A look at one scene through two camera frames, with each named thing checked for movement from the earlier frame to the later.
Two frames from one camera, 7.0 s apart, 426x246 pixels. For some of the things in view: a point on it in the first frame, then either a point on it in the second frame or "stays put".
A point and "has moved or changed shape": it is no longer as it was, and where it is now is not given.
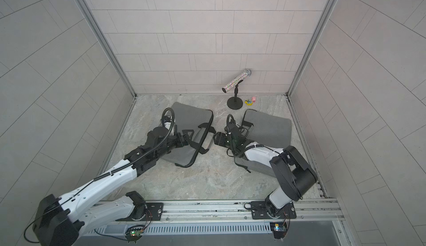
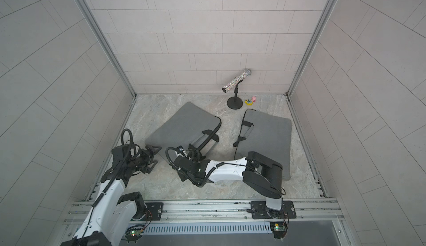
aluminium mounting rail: (323, 213) stays put
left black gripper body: (173, 142) to (142, 162)
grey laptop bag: (266, 130) stays put
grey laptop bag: (188, 117) has moved or changed shape
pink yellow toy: (249, 102) stays put
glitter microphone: (246, 73) stays put
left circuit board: (133, 235) stays put
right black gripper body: (223, 139) to (189, 173)
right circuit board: (278, 229) stays put
